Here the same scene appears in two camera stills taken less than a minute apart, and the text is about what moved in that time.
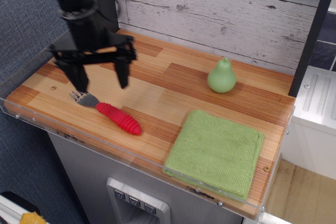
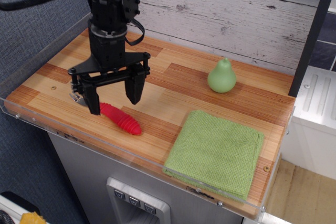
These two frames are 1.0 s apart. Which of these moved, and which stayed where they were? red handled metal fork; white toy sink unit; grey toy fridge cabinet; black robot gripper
Moved: black robot gripper
Stayed: red handled metal fork; grey toy fridge cabinet; white toy sink unit
